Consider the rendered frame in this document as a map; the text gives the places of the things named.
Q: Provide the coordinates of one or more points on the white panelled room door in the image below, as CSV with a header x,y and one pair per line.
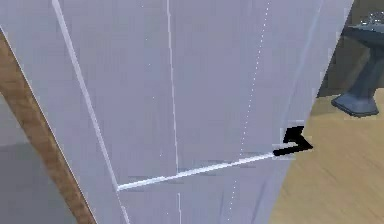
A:
x,y
186,100

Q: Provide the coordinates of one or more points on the grey pedestal table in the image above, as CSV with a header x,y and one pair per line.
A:
x,y
365,83

